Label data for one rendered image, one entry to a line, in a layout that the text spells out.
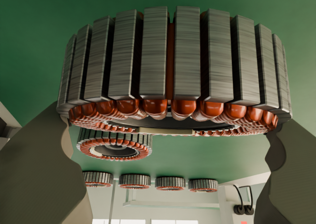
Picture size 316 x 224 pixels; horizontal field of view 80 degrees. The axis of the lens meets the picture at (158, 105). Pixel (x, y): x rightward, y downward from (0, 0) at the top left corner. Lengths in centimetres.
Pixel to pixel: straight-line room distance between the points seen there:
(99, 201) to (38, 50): 634
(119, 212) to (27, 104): 628
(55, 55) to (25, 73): 5
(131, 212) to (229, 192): 575
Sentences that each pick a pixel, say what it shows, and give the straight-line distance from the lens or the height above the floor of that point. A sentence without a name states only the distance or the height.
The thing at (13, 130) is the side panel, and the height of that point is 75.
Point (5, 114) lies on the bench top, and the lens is 34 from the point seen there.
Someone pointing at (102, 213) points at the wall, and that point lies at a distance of 648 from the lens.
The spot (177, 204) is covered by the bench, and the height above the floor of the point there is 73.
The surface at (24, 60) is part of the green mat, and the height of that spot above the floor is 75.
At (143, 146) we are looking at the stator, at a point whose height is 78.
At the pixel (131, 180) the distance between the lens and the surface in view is 66.
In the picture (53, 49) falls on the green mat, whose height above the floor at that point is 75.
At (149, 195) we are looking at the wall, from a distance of 667.
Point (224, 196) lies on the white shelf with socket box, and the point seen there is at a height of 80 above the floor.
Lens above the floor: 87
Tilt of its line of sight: 30 degrees down
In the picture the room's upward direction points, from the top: 179 degrees counter-clockwise
